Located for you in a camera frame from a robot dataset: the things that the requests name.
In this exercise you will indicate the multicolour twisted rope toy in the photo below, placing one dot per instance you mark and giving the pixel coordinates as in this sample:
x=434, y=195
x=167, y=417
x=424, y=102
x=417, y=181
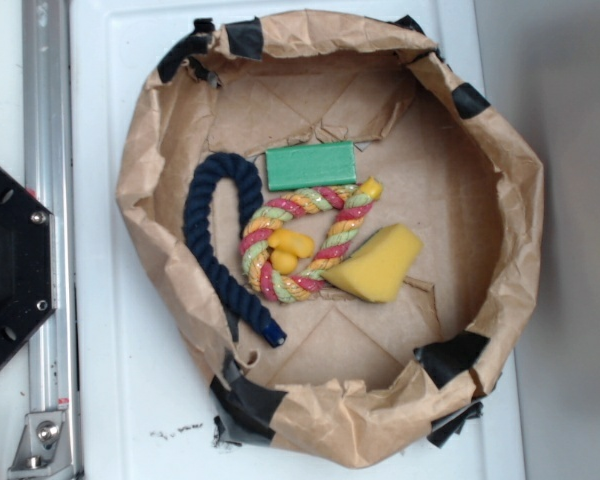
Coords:
x=286, y=266

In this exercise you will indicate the yellow wedge sponge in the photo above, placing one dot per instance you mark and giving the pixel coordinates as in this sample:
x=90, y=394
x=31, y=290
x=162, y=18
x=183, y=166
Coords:
x=376, y=270

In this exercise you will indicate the aluminium extrusion rail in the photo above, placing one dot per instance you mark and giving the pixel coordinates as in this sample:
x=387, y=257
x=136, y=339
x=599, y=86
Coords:
x=53, y=349

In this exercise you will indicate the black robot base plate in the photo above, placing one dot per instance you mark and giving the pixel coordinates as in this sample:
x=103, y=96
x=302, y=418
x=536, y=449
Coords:
x=26, y=285

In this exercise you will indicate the green rectangular sponge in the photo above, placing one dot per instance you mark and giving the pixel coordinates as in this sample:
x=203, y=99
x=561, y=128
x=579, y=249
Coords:
x=302, y=166

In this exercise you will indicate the metal corner bracket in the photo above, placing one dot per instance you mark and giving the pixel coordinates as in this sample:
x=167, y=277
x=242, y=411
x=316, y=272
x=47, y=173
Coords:
x=44, y=450

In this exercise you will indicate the brown paper bag bin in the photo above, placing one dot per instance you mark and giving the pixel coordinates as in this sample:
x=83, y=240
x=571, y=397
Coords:
x=355, y=381

